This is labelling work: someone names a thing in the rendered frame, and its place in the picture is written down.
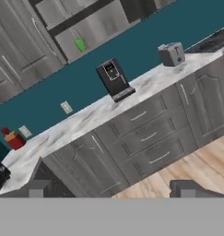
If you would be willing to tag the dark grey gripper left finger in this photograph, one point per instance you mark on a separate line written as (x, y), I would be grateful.
(39, 185)

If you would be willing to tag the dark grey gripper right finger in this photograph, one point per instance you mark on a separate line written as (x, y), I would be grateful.
(182, 185)

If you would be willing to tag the green cup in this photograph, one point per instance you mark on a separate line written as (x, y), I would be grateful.
(80, 45)

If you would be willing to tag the grey drawer front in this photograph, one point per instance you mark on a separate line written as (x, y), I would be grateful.
(164, 130)
(153, 109)
(171, 152)

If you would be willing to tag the black appliance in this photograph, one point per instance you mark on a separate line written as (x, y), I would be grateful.
(0, 178)

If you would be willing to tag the grey base cupboard door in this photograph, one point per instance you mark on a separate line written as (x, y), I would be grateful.
(85, 166)
(208, 98)

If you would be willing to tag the red jar with tan lid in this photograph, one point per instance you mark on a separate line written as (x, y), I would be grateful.
(15, 140)

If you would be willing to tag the black coffee machine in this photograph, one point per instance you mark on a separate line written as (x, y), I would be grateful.
(112, 78)

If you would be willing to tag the grey toaster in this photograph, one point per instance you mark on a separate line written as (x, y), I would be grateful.
(171, 55)

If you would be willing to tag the black hob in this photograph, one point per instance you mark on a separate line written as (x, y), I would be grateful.
(210, 41)

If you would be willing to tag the white wall socket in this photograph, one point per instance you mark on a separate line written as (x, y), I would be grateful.
(25, 131)
(66, 107)

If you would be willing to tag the grey wall cupboard door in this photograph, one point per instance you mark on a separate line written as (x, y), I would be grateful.
(27, 37)
(2, 83)

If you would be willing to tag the glass-fronted wall cupboard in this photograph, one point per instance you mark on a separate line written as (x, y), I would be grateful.
(95, 24)

